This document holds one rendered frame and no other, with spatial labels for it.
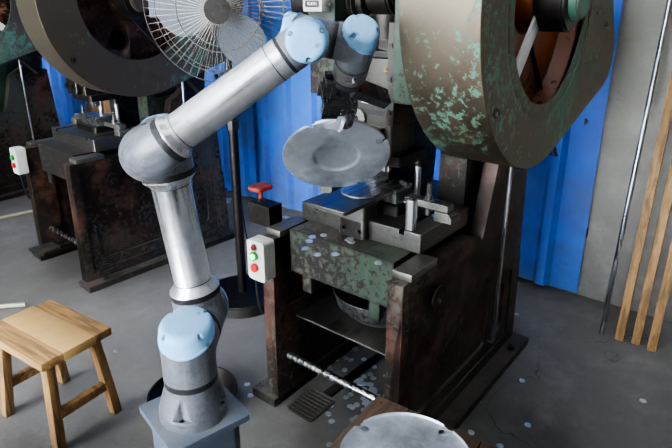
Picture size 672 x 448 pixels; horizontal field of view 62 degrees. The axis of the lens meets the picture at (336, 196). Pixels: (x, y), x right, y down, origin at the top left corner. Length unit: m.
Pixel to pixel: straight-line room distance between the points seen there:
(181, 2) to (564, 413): 2.01
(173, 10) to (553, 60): 1.38
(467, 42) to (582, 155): 1.63
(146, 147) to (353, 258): 0.77
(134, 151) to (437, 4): 0.64
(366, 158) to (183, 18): 1.06
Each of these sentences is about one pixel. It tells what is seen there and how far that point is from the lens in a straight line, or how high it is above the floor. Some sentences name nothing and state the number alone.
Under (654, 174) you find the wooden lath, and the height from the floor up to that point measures 0.70.
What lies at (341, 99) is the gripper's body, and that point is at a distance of 1.29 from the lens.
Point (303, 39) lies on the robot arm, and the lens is 1.00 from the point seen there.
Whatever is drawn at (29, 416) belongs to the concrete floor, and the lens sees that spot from 2.28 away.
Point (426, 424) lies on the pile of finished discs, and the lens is 1.42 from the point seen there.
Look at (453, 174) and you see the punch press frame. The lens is 1.85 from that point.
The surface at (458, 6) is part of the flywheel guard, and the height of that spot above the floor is 1.31.
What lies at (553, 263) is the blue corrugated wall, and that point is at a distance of 2.89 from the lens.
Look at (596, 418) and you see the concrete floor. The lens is 2.20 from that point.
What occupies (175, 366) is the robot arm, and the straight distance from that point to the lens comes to 1.26.
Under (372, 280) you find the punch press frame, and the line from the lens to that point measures 1.62.
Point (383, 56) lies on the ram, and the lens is 1.67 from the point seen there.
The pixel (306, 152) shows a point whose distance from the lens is 1.49.
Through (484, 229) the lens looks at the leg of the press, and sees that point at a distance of 1.89.
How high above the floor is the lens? 1.32
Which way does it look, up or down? 19 degrees down
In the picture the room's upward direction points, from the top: straight up
